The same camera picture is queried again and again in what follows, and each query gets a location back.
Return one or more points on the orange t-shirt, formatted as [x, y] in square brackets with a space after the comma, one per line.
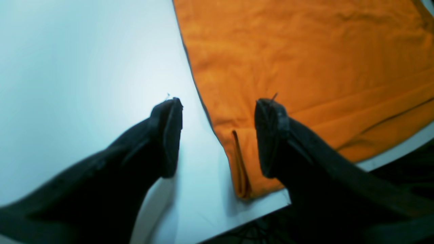
[359, 73]

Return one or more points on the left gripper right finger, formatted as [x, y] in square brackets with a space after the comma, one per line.
[336, 202]

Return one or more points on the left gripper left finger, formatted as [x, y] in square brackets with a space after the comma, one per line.
[97, 200]

